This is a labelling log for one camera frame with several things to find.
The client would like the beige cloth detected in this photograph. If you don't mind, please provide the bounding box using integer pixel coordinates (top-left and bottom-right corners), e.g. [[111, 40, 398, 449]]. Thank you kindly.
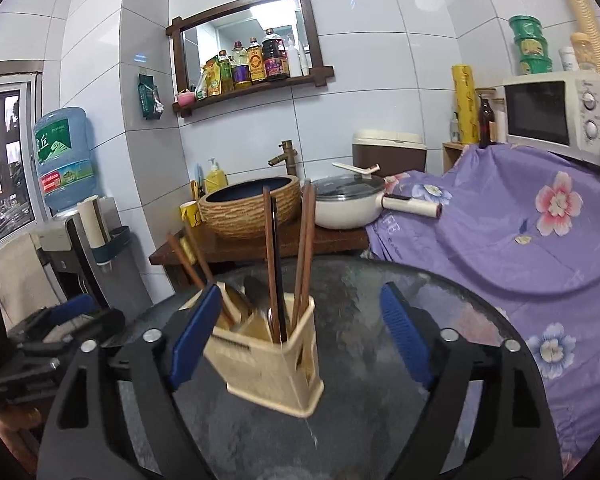
[[0, 232, 61, 321]]

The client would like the stack of paper cups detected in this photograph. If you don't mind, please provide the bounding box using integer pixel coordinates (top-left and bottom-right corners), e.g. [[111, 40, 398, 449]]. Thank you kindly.
[[77, 199, 112, 251]]

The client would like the jar with yellow lid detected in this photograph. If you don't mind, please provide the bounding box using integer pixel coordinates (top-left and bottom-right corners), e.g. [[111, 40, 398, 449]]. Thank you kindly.
[[570, 32, 596, 71]]

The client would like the small wooden box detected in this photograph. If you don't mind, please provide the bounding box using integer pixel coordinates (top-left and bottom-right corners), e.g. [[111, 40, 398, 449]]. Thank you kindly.
[[442, 141, 468, 173]]

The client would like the white rice paddle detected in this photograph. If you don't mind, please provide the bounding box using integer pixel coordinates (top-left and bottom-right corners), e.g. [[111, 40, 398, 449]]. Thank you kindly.
[[331, 161, 381, 177]]

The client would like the dark soy sauce bottle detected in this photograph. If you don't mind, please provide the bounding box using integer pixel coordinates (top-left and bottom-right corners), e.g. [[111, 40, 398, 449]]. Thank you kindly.
[[261, 28, 291, 82]]

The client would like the yellow soap pump bottle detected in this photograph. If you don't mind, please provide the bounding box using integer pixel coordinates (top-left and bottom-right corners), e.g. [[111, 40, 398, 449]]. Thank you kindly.
[[204, 158, 229, 195]]

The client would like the yellow cup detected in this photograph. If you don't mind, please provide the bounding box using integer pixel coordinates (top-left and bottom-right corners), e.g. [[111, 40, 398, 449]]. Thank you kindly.
[[181, 200, 203, 228]]

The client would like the white squeeze bottle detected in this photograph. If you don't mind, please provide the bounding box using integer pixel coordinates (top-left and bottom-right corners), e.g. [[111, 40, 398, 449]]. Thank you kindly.
[[285, 37, 303, 79]]

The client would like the woven pattern wash basin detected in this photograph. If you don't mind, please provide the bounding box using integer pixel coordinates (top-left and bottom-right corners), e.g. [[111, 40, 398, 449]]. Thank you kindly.
[[198, 176, 302, 240]]

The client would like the tall beige cup stack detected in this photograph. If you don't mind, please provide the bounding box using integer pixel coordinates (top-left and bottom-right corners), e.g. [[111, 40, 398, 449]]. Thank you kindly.
[[550, 0, 600, 86]]

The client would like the teal cup holder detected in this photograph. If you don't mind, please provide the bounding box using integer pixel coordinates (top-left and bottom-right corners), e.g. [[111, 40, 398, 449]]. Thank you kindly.
[[91, 226, 133, 267]]

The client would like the purple floral cloth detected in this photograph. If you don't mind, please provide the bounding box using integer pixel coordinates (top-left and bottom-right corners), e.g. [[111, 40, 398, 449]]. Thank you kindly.
[[365, 142, 600, 480]]

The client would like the white pot with lid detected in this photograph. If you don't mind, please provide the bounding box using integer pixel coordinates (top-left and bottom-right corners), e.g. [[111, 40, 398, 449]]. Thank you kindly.
[[310, 174, 386, 231]]

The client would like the purple label bottle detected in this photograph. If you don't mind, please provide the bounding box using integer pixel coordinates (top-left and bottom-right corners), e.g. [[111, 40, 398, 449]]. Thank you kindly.
[[230, 41, 253, 88]]

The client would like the black chopstick gold band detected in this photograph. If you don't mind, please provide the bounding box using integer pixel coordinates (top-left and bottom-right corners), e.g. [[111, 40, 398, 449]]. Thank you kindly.
[[271, 197, 287, 345]]

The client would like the yellow label sauce bottle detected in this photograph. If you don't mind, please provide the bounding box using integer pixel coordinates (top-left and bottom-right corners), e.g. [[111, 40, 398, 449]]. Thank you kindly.
[[246, 37, 267, 84]]

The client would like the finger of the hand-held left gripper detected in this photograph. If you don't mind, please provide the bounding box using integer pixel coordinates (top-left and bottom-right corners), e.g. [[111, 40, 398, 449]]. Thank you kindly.
[[22, 309, 126, 358], [10, 294, 100, 343]]

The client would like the grey water dispenser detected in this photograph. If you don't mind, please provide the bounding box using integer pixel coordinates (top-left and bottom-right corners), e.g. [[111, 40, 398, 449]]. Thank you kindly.
[[30, 195, 153, 311]]

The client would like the white microwave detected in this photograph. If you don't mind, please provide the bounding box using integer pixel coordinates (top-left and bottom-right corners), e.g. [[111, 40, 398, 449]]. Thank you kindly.
[[502, 71, 600, 166]]

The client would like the yellow seasoning pouch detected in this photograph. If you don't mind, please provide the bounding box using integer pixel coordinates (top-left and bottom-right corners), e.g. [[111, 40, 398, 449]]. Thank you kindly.
[[202, 57, 223, 98]]

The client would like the sliding window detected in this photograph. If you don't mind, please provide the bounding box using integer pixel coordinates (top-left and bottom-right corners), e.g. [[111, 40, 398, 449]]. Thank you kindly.
[[0, 60, 46, 251]]

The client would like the brown glass bottle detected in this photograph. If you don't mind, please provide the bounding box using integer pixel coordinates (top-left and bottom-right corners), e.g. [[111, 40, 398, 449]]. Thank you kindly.
[[477, 96, 497, 148]]

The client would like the green oil bottle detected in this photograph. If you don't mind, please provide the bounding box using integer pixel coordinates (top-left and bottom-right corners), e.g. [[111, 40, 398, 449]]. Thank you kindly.
[[217, 50, 235, 93]]

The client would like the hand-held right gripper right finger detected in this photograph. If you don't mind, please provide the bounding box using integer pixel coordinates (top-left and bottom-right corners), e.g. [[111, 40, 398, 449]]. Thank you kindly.
[[380, 281, 566, 480]]

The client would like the brown white rice cooker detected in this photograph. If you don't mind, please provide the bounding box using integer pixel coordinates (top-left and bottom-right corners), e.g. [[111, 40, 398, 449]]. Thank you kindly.
[[351, 130, 427, 177]]

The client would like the blue water jug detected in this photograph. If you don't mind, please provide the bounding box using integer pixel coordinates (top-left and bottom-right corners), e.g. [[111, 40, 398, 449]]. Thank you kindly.
[[32, 106, 98, 216]]

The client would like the yellow wrapped roll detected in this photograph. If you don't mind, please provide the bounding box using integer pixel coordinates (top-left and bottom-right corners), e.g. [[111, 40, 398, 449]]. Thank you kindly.
[[451, 63, 481, 145]]

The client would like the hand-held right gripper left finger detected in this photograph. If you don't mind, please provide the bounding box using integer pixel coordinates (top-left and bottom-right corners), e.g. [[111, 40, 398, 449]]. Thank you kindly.
[[36, 284, 224, 480]]

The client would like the green hanging packet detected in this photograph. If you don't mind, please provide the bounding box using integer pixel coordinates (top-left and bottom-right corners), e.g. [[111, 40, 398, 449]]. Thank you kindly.
[[137, 72, 165, 122]]

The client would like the cream perforated utensil holder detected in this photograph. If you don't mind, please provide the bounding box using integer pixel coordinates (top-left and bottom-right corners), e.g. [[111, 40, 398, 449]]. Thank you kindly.
[[180, 282, 326, 418]]

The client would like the bronze faucet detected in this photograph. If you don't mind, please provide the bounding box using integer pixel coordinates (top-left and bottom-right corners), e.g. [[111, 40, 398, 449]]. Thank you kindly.
[[267, 140, 299, 178]]

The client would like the wooden framed mirror shelf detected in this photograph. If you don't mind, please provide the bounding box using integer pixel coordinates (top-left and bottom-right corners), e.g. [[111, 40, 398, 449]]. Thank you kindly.
[[166, 0, 335, 118]]

